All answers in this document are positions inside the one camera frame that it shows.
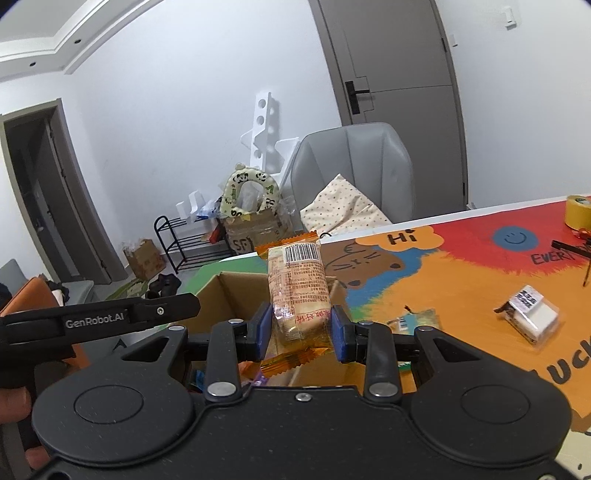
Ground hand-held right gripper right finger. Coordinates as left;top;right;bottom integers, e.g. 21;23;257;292
330;305;485;402

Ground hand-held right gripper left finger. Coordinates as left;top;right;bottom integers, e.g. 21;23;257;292
117;302;274;402

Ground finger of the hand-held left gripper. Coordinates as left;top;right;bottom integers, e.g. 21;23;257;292
135;292;202;325

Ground clear orange-edged biscuit packet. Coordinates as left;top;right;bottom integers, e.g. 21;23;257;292
255;233;338;387

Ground brown cardboard box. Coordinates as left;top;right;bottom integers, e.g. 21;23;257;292
185;271;354;391

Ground person's left hand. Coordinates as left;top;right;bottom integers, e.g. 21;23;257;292
0;387;51;472

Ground black shoes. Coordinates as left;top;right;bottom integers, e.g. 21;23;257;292
147;274;184;300

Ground orange cushion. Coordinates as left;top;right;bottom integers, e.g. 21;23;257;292
0;276;90;371

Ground grey sofa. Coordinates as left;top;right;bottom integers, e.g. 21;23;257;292
0;258;98;305

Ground black metal shoe rack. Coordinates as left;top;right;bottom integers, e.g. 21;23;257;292
154;215;232;274

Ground blue striped cracker packet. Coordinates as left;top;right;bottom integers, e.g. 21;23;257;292
387;308;439;335

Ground printed cardboard box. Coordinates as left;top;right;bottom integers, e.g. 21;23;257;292
225;208;290;256

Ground white plastic rack piece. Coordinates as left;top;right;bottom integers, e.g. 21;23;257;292
177;190;209;219

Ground dark open doorway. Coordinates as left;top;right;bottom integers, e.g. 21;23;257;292
1;98;115;288

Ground polka dot cushion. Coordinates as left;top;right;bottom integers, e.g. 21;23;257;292
300;174;393;237

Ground colourful printed table mat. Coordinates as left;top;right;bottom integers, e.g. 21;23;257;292
191;196;591;435

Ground panda print neck pillow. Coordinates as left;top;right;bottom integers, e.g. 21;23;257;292
219;163;281;219

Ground grey padded chair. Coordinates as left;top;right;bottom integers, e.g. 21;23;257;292
281;122;415;232

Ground white brown boxed snack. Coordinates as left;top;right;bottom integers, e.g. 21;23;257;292
493;285;560;344

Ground yellow tape roll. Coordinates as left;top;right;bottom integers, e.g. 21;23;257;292
565;195;591;232

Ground grey door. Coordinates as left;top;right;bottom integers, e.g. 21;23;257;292
308;0;468;210

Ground black door handle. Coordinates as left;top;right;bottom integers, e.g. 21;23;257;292
345;80;371;114

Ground black cable ties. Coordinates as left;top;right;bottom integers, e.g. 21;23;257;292
551;231;591;288

